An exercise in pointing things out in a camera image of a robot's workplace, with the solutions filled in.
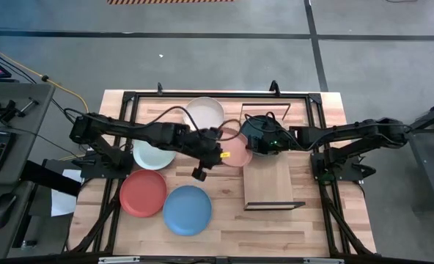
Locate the white paper sheet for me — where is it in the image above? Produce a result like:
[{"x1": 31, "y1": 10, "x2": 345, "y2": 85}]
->
[{"x1": 51, "y1": 169, "x2": 83, "y2": 217}]

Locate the black flat bar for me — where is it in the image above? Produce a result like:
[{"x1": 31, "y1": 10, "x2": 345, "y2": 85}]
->
[{"x1": 21, "y1": 160, "x2": 83, "y2": 197}]

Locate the white plate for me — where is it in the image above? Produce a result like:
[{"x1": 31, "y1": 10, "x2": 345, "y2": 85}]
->
[{"x1": 183, "y1": 96, "x2": 225, "y2": 131}]

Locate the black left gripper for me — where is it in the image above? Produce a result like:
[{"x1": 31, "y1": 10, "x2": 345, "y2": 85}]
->
[{"x1": 183, "y1": 127, "x2": 230, "y2": 183}]

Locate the black computer mouse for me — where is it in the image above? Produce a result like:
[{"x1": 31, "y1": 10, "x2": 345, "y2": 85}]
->
[{"x1": 0, "y1": 192, "x2": 18, "y2": 230}]

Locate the grey desk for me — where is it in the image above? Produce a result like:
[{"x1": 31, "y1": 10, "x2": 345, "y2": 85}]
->
[{"x1": 0, "y1": 81, "x2": 56, "y2": 260}]

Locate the blue plate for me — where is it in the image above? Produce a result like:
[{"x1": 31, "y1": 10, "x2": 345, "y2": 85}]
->
[{"x1": 162, "y1": 185, "x2": 213, "y2": 237}]

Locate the yellow cable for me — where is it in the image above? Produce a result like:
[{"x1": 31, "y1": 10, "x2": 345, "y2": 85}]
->
[{"x1": 0, "y1": 40, "x2": 90, "y2": 162}]

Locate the red plate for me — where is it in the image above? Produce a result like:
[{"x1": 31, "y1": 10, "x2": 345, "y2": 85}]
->
[{"x1": 119, "y1": 169, "x2": 168, "y2": 218}]

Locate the silver metal bracket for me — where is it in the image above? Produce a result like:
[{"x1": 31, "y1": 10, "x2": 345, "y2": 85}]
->
[
  {"x1": 98, "y1": 256, "x2": 141, "y2": 264},
  {"x1": 303, "y1": 258, "x2": 345, "y2": 264}
]

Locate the salmon pink plate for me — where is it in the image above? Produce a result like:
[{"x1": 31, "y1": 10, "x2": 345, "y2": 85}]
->
[{"x1": 216, "y1": 127, "x2": 254, "y2": 168}]

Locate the black aluminium table frame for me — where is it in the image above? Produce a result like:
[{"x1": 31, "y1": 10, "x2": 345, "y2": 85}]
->
[{"x1": 68, "y1": 80, "x2": 378, "y2": 257}]

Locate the black clamp tool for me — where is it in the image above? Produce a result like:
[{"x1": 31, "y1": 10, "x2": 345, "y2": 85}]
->
[{"x1": 0, "y1": 97, "x2": 40, "y2": 124}]

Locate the pale mint plate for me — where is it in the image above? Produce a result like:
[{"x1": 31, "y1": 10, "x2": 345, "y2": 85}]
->
[{"x1": 132, "y1": 138, "x2": 177, "y2": 171}]

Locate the black metal cart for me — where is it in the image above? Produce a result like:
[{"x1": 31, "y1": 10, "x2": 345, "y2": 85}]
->
[{"x1": 403, "y1": 95, "x2": 434, "y2": 206}]

